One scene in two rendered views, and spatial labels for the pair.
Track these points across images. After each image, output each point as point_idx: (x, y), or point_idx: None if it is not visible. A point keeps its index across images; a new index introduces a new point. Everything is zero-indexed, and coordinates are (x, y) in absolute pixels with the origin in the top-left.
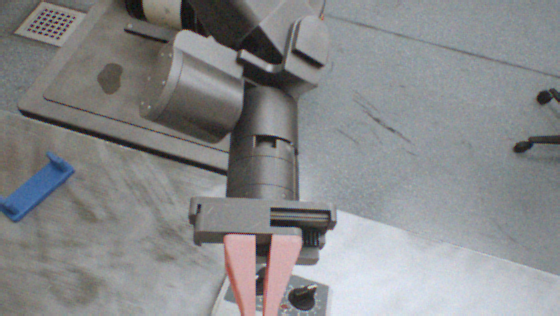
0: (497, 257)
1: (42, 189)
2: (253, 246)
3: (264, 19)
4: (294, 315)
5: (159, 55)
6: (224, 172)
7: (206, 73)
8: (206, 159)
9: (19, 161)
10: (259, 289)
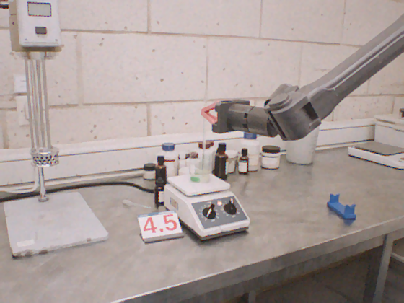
0: (121, 299)
1: (337, 208)
2: None
3: (293, 91)
4: (205, 203)
5: None
6: None
7: (280, 90)
8: None
9: (361, 211)
10: (226, 205)
